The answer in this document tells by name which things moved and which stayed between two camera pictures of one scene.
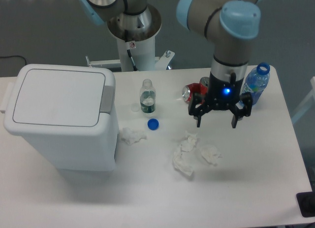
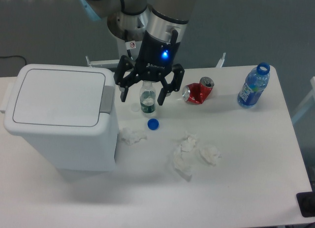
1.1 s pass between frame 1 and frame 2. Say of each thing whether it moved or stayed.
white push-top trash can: stayed
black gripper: moved
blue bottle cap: stayed
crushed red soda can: stayed
